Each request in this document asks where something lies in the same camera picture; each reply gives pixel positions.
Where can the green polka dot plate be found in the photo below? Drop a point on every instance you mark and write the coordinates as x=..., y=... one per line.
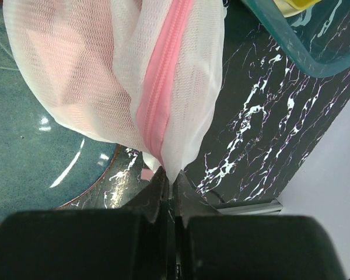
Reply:
x=302, y=4

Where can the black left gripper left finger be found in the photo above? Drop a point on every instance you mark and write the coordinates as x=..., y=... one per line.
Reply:
x=122, y=243

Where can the teal ceramic plate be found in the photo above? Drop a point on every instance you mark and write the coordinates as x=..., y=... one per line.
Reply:
x=42, y=164

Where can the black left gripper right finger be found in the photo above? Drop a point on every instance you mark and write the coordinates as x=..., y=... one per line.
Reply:
x=217, y=246

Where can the teal plastic tray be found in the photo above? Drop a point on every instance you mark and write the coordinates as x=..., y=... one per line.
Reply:
x=317, y=39

